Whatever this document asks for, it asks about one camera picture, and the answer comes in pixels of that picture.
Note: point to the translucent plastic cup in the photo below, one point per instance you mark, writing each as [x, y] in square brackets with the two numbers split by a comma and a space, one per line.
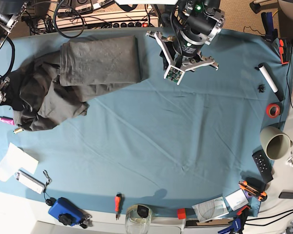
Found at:
[8, 166]

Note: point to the red tape roll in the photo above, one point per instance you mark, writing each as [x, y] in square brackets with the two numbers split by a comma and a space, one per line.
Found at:
[273, 110]

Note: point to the clear glass jar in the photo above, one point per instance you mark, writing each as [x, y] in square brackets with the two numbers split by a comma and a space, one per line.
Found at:
[138, 219]

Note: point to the beige ceramic mug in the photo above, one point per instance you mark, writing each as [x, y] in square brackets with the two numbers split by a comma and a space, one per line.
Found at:
[275, 142]

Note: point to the small black clip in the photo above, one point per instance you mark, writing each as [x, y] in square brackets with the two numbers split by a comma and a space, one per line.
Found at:
[261, 88]

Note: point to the black power strip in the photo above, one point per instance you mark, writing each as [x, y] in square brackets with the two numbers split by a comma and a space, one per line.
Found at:
[125, 24]

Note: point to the dark grey T-shirt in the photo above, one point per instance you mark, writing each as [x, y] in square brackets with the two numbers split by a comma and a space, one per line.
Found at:
[58, 86]

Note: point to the pink glue tube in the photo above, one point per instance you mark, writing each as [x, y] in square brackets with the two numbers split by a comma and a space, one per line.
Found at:
[7, 120]

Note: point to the black remote control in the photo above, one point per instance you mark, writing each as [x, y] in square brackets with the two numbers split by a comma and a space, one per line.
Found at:
[263, 165]

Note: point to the blue black clamp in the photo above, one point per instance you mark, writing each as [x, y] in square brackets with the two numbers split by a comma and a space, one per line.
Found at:
[237, 225]

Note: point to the small red cube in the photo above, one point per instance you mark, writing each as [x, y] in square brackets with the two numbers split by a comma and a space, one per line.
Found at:
[181, 213]

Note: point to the orange black tool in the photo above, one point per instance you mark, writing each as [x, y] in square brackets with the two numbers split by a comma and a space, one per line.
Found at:
[285, 49]

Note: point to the blue table cloth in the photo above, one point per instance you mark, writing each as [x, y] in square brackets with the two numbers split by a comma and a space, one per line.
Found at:
[165, 145]

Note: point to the white labelled box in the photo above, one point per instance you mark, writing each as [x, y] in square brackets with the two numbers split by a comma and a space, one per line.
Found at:
[30, 182]

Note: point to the orange handled screwdriver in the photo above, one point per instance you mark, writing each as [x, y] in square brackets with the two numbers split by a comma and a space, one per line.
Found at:
[117, 199]

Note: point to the white marker black caps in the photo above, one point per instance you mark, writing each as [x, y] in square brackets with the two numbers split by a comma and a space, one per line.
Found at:
[270, 81]

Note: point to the folded paper leaflet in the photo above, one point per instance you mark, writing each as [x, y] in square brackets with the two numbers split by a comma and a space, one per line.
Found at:
[211, 209]

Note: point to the blue box with knob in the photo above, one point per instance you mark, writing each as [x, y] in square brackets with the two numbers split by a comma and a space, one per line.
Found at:
[64, 211]

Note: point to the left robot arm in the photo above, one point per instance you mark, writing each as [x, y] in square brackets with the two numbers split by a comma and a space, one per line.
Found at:
[195, 23]

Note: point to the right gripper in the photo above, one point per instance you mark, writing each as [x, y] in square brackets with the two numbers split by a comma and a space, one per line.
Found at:
[4, 84]

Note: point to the white card packet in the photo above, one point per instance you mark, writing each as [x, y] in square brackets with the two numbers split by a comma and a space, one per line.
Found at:
[237, 200]

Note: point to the black power adapter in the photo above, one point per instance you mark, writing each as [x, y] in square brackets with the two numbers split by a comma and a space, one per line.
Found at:
[286, 195]

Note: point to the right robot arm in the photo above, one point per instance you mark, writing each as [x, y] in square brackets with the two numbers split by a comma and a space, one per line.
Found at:
[10, 13]

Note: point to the white paper sheet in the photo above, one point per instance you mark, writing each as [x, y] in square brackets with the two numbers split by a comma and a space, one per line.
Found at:
[26, 161]

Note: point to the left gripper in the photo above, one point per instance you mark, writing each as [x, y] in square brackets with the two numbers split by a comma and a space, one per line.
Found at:
[187, 47]

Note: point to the orange black utility knife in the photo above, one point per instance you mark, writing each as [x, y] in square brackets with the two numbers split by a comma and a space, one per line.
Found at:
[252, 191]

